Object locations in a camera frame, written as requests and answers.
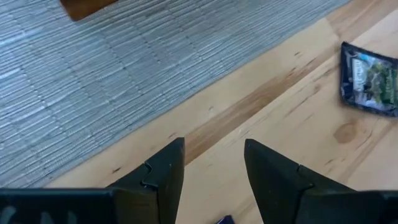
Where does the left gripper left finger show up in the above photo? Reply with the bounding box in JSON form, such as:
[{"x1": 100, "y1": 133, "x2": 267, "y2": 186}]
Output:
[{"x1": 107, "y1": 138, "x2": 186, "y2": 224}]

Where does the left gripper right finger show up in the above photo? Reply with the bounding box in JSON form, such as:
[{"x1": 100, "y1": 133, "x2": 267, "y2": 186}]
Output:
[{"x1": 244, "y1": 139, "x2": 355, "y2": 224}]

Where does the dark blackcurrant tea bag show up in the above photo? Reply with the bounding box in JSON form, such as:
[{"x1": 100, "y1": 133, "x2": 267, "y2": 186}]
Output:
[
  {"x1": 216, "y1": 214, "x2": 234, "y2": 224},
  {"x1": 340, "y1": 41, "x2": 398, "y2": 118}
]

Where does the grey woven placemat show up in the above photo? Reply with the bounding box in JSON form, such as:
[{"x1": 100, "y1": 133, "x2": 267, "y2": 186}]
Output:
[{"x1": 0, "y1": 0, "x2": 354, "y2": 189}]

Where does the wooden three-compartment box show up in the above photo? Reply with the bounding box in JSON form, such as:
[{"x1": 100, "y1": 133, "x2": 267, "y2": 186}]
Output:
[{"x1": 59, "y1": 0, "x2": 119, "y2": 22}]

